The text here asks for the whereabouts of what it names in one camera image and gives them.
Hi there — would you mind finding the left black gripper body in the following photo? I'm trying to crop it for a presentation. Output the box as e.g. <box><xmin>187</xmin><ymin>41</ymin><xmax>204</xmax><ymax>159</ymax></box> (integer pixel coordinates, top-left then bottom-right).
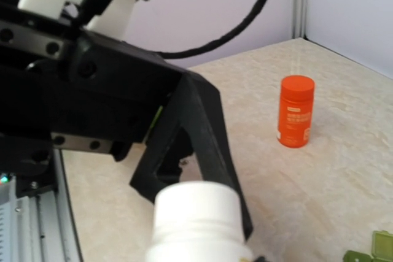
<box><xmin>0</xmin><ymin>1</ymin><xmax>188</xmax><ymax>180</ymax></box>

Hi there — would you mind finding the left aluminium frame post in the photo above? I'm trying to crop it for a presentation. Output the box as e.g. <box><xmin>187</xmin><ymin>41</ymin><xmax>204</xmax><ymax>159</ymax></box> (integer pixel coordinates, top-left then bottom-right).
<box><xmin>292</xmin><ymin>0</ymin><xmax>307</xmax><ymax>39</ymax></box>

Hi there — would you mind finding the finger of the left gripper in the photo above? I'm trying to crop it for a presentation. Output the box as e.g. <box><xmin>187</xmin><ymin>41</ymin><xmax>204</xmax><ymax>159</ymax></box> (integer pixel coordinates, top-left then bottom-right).
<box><xmin>130</xmin><ymin>72</ymin><xmax>253</xmax><ymax>239</ymax></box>

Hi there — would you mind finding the small clear white-capped bottle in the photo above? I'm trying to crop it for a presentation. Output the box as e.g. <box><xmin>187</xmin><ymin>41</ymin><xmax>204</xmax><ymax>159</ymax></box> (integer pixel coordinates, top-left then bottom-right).
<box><xmin>144</xmin><ymin>181</ymin><xmax>254</xmax><ymax>262</ymax></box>

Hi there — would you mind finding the green weekly pill organizer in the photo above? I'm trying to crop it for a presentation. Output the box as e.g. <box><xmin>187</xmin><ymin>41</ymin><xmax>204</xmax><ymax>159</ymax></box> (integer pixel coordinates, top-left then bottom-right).
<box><xmin>342</xmin><ymin>231</ymin><xmax>392</xmax><ymax>262</ymax></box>

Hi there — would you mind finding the red pill bottle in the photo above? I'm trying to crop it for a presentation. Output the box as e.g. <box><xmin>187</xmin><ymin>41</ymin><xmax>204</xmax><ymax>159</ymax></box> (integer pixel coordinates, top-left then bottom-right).
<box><xmin>277</xmin><ymin>75</ymin><xmax>315</xmax><ymax>148</ymax></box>

